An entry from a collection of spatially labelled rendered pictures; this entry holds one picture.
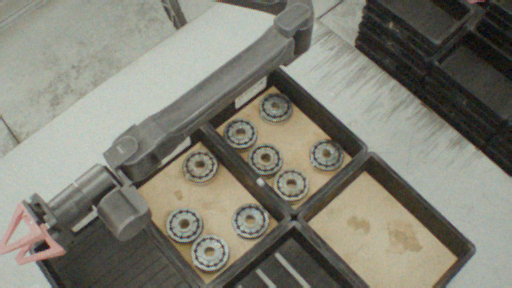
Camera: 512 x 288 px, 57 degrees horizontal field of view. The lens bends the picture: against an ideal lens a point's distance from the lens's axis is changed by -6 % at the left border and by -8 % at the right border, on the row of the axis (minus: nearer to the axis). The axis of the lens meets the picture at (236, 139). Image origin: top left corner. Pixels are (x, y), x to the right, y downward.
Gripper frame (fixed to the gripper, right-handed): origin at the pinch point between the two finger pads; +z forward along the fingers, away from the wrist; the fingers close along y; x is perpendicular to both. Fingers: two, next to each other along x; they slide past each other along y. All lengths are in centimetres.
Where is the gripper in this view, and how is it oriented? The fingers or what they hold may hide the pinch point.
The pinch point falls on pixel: (12, 253)
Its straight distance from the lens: 83.7
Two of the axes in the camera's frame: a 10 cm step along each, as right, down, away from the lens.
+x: -6.8, -6.3, 3.8
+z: -7.3, 6.1, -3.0
